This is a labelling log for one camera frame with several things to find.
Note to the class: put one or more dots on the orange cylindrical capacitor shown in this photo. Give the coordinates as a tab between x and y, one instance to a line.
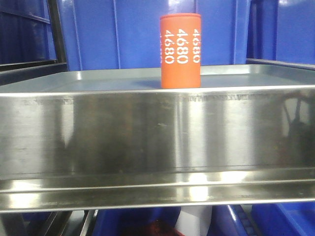
180	50

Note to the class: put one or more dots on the blue plastic bin behind shelf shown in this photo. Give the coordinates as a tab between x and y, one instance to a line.
120	34

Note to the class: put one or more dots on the stainless steel shelf tray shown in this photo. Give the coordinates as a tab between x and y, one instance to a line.
113	138

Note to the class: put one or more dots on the blue bin far right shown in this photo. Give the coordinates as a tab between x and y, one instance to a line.
282	30

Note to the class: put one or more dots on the blue bin below shelf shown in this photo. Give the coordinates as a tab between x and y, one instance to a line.
284	219

